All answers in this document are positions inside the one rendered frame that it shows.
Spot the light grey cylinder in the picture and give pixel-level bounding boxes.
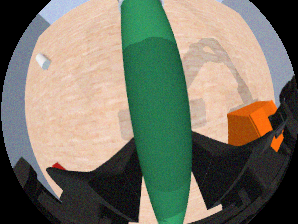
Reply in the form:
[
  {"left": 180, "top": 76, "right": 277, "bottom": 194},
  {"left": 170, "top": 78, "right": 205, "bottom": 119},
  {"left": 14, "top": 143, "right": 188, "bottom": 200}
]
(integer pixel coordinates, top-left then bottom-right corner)
[{"left": 36, "top": 52, "right": 51, "bottom": 71}]

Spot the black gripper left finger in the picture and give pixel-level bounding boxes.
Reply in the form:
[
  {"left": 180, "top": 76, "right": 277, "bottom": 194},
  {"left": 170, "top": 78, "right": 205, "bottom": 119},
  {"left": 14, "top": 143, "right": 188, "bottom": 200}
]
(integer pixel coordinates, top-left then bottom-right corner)
[{"left": 45, "top": 137, "right": 142, "bottom": 222}]

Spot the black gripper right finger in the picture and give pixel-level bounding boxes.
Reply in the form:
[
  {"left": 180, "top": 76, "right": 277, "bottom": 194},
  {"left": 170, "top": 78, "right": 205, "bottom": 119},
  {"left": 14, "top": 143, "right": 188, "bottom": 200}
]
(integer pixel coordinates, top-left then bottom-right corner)
[{"left": 192, "top": 131, "right": 275, "bottom": 210}]

